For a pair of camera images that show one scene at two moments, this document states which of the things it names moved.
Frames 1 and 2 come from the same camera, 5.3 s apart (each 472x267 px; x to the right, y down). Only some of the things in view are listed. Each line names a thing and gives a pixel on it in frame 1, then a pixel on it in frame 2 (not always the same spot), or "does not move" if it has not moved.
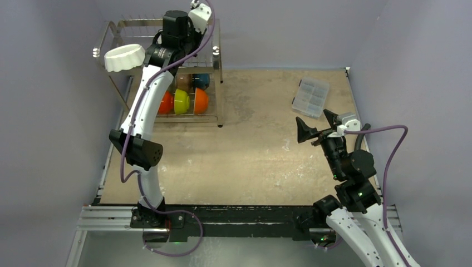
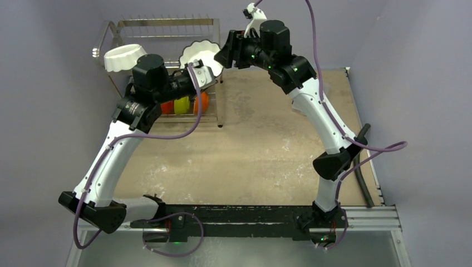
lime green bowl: (181, 102) does not move
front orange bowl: (201, 102) does not move
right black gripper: (321, 135) to (234, 49)
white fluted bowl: (131, 55) does not move
